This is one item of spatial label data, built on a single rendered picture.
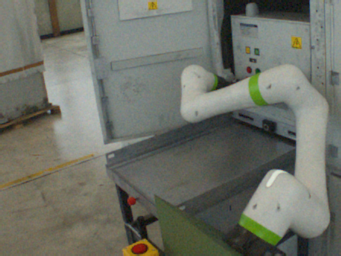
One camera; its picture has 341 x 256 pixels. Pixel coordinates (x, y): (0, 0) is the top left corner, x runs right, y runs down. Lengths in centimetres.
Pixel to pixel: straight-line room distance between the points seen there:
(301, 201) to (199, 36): 118
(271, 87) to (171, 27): 82
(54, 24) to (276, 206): 1189
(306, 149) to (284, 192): 28
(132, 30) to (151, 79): 26
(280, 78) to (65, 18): 1179
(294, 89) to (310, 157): 22
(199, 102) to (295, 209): 62
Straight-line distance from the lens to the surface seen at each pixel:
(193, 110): 158
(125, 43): 201
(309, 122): 141
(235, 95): 145
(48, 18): 1278
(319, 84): 165
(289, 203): 112
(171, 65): 207
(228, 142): 193
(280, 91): 135
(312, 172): 131
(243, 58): 200
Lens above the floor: 166
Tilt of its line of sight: 18 degrees down
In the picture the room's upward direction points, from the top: 5 degrees counter-clockwise
